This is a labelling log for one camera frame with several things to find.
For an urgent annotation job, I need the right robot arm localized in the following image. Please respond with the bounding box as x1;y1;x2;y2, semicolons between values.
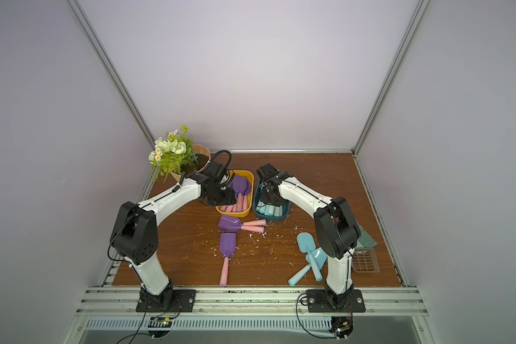
257;164;361;298

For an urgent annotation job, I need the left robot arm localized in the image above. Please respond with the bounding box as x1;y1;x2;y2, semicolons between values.
110;172;235;297

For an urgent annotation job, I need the dark teal storage box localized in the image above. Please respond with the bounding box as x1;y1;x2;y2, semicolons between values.
252;179;290;222

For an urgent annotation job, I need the yellow storage box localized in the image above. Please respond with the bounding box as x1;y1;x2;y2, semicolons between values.
216;170;255;218

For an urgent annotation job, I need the beige flower pot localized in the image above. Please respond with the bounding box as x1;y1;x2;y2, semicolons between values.
181;143;211;174

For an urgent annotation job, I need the green plant with white flowers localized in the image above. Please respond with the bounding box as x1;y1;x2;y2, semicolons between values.
148;125;195;180

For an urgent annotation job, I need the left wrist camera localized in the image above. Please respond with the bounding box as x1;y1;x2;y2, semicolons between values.
203;150;233;187

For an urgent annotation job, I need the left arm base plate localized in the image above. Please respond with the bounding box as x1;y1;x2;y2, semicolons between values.
136;288;196;313

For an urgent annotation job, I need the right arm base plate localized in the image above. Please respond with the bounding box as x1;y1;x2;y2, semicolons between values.
305;289;366;313

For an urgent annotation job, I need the right black cable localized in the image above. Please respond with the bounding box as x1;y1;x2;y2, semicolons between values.
295;293;353;341

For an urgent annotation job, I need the black cable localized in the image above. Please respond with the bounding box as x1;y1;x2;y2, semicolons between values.
295;293;353;341
115;296;182;344

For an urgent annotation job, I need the left black cable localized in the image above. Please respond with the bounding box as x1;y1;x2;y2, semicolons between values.
115;296;182;344

